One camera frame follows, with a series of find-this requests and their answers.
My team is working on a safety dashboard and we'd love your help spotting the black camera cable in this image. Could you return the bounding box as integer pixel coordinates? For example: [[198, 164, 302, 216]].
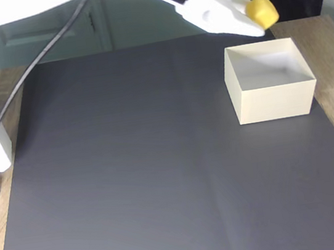
[[0, 0, 121, 153]]

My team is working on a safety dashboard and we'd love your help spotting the white open box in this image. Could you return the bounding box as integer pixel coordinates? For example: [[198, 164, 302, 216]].
[[220, 34, 322, 127]]

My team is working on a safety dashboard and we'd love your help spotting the yellow cube block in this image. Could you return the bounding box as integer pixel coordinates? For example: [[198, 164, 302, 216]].
[[244, 0, 281, 32]]

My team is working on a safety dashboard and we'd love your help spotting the black table mat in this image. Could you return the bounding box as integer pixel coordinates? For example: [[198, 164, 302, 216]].
[[0, 15, 334, 250]]

